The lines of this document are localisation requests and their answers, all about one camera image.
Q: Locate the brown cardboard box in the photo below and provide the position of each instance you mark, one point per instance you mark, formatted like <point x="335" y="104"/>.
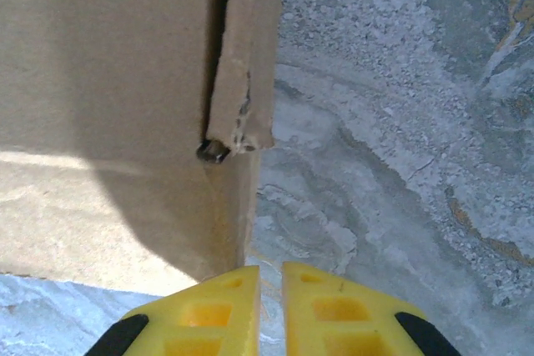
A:
<point x="104" y="122"/>

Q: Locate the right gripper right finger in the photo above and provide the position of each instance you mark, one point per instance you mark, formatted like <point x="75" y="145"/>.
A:
<point x="342" y="318"/>

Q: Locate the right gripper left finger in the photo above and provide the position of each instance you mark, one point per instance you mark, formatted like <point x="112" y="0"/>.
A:
<point x="200" y="318"/>

